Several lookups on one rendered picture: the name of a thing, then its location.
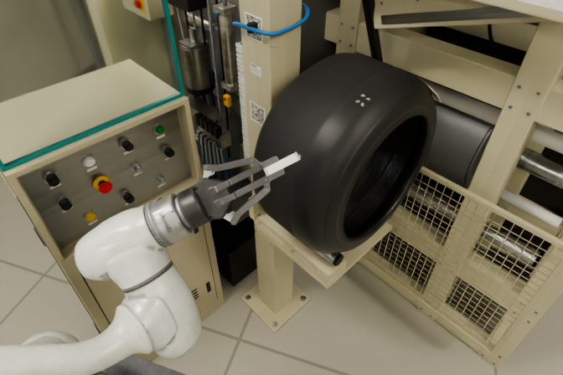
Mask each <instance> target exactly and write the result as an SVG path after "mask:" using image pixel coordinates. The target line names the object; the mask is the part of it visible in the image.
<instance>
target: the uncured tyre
mask: <svg viewBox="0 0 563 375"><path fill-rule="evenodd" d="M324 64H325V65H327V66H329V67H332V68H334V69H336V70H339V71H341V72H343V73H344V74H342V73H340V72H338V71H336V70H334V69H331V68H329V67H327V66H325V65H324ZM363 92H364V93H365V94H367V95H369V96H370V97H372V98H373V99H372V101H371V102H370V103H369V104H368V105H367V106H366V107H365V108H363V109H362V108H360V107H359V106H357V105H356V104H355V103H353V102H354V101H355V100H356V99H357V98H358V97H359V96H360V95H361V94H362V93H363ZM435 130H436V106H435V103H434V100H433V98H432V95H431V91H430V89H429V87H428V85H427V84H426V83H425V82H423V81H422V80H421V79H419V78H418V77H417V76H416V75H414V74H412V73H409V72H407V71H404V70H403V69H398V68H396V67H394V66H392V65H389V64H386V63H384V62H381V61H379V60H377V59H373V58H371V57H369V56H366V55H364V54H356V53H340V54H334V55H331V56H328V57H327V58H325V59H322V60H320V61H319V62H317V63H316V64H314V65H313V66H311V67H310V68H308V69H306V70H305V71H304V72H302V73H301V74H300V75H299V76H298V77H296V79H295V80H294V81H293V82H291V84H289V86H288V87H286V89H284V91H283V92H282V93H281V95H280V96H279V97H278V99H277V100H276V102H275V104H274V105H273V107H272V108H271V110H270V112H269V113H268V115H267V117H266V119H265V121H264V124H263V126H262V128H261V131H260V134H259V136H258V139H257V143H256V149H255V154H254V158H255V159H256V160H257V161H258V162H264V161H266V160H268V159H270V158H272V157H278V159H279V160H281V159H283V158H285V157H288V156H290V155H291V154H293V152H294V150H295V148H296V149H298V150H299V151H300V152H302V153H304V155H303V157H302V160H301V162H294V163H293V164H291V165H289V166H287V167H284V168H283V170H284V172H285V173H284V174H283V175H282V176H280V177H278V178H275V179H273V180H272V181H271V182H270V189H271V191H270V192H269V193H268V194H267V195H266V196H265V197H263V198H262V199H261V200H260V201H259V204H260V205H261V206H262V208H263V209H264V211H265V212H266V213H267V214H268V215H269V216H270V217H271V218H273V219H274V220H275V221H276V222H278V223H279V224H280V225H281V226H282V227H283V228H284V229H286V230H287V231H288V232H290V233H291V234H292V235H294V236H295V237H296V238H297V239H299V240H300V241H301V242H302V243H304V244H305V245H306V246H307V247H308V248H310V249H313V250H316V251H317V252H320V253H322V254H333V253H340V252H346V251H349V250H351V249H355V248H356V247H358V246H360V245H361V244H362V243H364V242H365V241H366V240H368V239H369V238H370V237H371V236H373V235H374V234H375V233H376V232H377V231H378V230H379V229H380V228H381V227H382V226H383V225H384V224H385V222H386V221H387V220H388V219H389V218H390V216H391V215H392V214H393V213H394V211H395V210H396V209H397V208H398V207H399V205H400V204H401V202H402V201H403V199H404V198H405V196H406V194H407V193H408V192H409V190H410V189H411V187H412V185H413V183H414V181H415V180H416V178H417V176H418V174H419V172H420V170H421V168H422V166H423V164H424V162H425V160H426V157H427V154H428V152H429V150H430V148H431V144H432V140H433V137H434V134H435Z"/></svg>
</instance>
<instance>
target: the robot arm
mask: <svg viewBox="0 0 563 375"><path fill-rule="evenodd" d="M299 160H300V157H299V156H298V154H297V153H296V152H295V153H293V154H291V155H290V156H288V157H285V158H283V159H281V160H279V159H278V157H272V158H270V159H268V160H266V161H264V162H258V161H257V160H256V159H255V158H254V157H248V158H244V159H240V160H237V161H233V162H226V163H222V164H218V165H214V164H204V165H203V169H204V175H203V178H201V179H200V180H199V182H198V183H197V184H195V185H193V186H192V187H189V188H187V189H185V190H183V191H182V192H179V193H178V195H176V194H175V193H172V194H169V195H168V196H166V197H163V198H158V199H156V200H154V201H151V202H150V203H148V204H146V205H143V206H141V207H138V208H130V209H128V210H125V211H123V212H121V213H118V214H116V215H114V216H112V217H110V218H108V219H107V220H105V221H104V222H102V223H101V224H99V225H98V226H97V227H95V228H94V229H92V230H91V231H90V232H89V233H88V234H86V235H85V236H83V237H82V238H81V239H80V240H79V241H78V243H77V244H76V246H75V263H76V266H77V268H78V270H79V272H80V273H81V274H82V275H83V276H84V277H85V278H86V279H90V280H109V279H112V280H113V281H114V282H115V283H116V284H117V285H118V286H119V287H120V288H121V290H122V292H123V294H124V296H125V298H124V299H123V301H122V303H121V304H120V305H119V306H118V307H117V308H116V314H115V318H114V320H113V322H112V323H111V324H110V325H109V327H108V328H106V329H105V330H104V331H103V332H102V333H101V334H99V335H98V336H95V337H93V338H91V339H89V340H86V341H83V342H80V341H79V340H78V339H77V338H76V337H74V336H72V335H70V334H69V333H66V332H63V331H53V330H49V331H42V332H39V333H36V334H34V335H32V336H31V337H29V338H28V339H26V340H25V341H24V342H23V343H22V344H21V345H0V375H107V373H106V372H105V370H104V369H106V368H108V367H110V366H112V365H114V364H116V363H118V362H119V361H121V360H123V359H125V358H126V357H129V356H131V355H132V354H135V353H145V354H149V353H151V352H152V351H155V353H157V354H158V355H159V356H160V357H164V358H167V359H175V358H180V357H183V356H185V355H187V354H188V353H189V352H191V351H192V350H193V349H194V347H195V346H196V344H197V343H198V341H199V337H200V334H201V331H202V323H201V317H200V314H199V309H198V307H197V304H196V302H195V299H194V297H193V294H192V292H191V290H190V289H189V286H188V284H187V283H186V281H185V279H184V278H183V276H182V275H181V273H180V272H179V271H178V270H177V268H176V267H175V265H174V264H173V262H172V260H171V258H170V256H169V253H168V249H167V247H168V246H171V245H173V244H175V243H177V242H178V241H180V240H182V239H185V238H187V237H188V236H190V235H191V234H192V233H193V231H194V229H196V228H198V227H200V226H202V225H204V224H206V223H208V222H210V221H212V220H214V219H222V218H224V219H226V220H228V221H230V223H231V224H232V225H236V224H237V222H238V220H239V219H240V216H241V215H243V214H244V213H245V212H246V211H247V210H249V209H250V208H251V207H252V206H254V205H255V204H256V203H257V202H259V201H260V200H261V199H262V198H263V197H265V196H266V195H267V194H268V193H269V192H270V191H271V189H270V182H271V181H272V180H273V179H275V178H278V177H280V176H282V175H283V174H284V173H285V172H284V170H283V168H284V167H287V166H289V165H291V164H293V163H294V162H297V161H299ZM249 164H252V165H253V167H251V168H249V169H247V170H245V171H243V172H241V173H239V174H237V175H235V176H233V177H231V178H229V179H227V180H225V181H223V180H219V179H214V178H209V176H211V175H214V174H215V172H218V171H223V170H226V169H231V168H234V167H241V166H244V165H249ZM262 169H263V170H264V172H266V176H264V177H261V178H259V179H257V180H255V181H254V182H251V183H249V184H247V185H245V186H244V187H241V188H239V189H237V190H235V191H233V192H230V191H229V189H228V187H229V186H231V185H233V184H235V183H237V182H239V181H241V180H243V179H245V178H247V177H249V176H251V175H253V174H255V173H257V172H259V171H261V170H262ZM262 185H263V186H264V187H263V188H262V189H261V190H260V191H259V192H258V193H257V194H255V195H254V196H253V197H252V198H250V199H249V200H248V201H247V202H246V203H244V204H243V205H242V206H241V207H239V208H238V209H237V210H236V211H231V212H230V213H227V211H228V210H229V208H230V205H231V204H232V202H233V200H234V199H236V198H238V197H239V196H241V195H243V194H245V193H248V192H250V191H252V190H254V189H256V188H258V187H260V186H262Z"/></svg>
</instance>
